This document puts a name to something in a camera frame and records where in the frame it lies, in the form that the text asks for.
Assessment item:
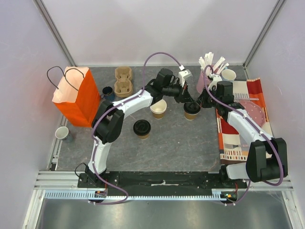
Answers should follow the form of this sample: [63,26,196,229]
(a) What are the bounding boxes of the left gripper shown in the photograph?
[162,80,193,104]

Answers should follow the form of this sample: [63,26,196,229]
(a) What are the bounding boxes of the black cup lid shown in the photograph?
[183,102,201,115]
[133,119,151,136]

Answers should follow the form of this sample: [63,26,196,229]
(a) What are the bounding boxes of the brown paper cup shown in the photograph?
[137,132,150,140]
[150,99,167,119]
[184,111,199,121]

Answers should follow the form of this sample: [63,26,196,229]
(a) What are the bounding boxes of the orange paper bag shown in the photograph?
[52,67,100,127]

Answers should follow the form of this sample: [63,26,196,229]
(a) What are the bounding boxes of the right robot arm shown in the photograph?
[198,81,288,188]

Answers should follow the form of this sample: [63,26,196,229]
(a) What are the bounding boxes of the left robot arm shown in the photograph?
[84,68,194,187]

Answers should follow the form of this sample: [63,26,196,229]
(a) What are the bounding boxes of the pink straw holder cup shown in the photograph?
[196,70,211,94]

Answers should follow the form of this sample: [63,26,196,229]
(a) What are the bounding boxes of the light blue cup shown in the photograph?
[221,69,236,82]

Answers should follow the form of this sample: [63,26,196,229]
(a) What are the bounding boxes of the pink dotted plate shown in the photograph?
[239,100,265,127]

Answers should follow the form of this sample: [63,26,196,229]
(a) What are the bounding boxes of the patterned orange cloth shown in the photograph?
[216,78,273,165]

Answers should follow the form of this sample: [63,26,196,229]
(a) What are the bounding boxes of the cardboard cup carrier stack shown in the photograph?
[114,66,133,98]

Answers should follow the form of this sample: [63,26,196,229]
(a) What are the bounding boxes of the dark blue mug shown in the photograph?
[102,86,115,102]

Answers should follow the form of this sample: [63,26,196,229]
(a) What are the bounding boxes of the small white grey cup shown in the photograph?
[55,126,73,143]

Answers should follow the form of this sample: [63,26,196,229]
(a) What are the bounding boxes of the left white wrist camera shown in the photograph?
[178,65,192,87]

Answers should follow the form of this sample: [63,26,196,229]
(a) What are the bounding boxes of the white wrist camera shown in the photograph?
[208,74,222,90]
[178,65,192,87]

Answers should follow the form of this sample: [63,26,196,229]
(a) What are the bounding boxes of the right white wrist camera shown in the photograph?
[208,74,222,90]

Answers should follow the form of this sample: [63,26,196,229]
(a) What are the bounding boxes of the aluminium cable duct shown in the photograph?
[44,190,226,201]

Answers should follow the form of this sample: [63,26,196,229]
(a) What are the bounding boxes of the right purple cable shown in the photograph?
[202,64,285,206]

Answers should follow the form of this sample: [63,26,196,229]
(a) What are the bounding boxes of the purple cable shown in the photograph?
[202,64,285,206]
[91,52,184,205]

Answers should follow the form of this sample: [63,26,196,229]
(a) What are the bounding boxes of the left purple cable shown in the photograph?
[91,52,184,205]

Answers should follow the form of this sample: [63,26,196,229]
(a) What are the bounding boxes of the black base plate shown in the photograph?
[77,171,247,196]

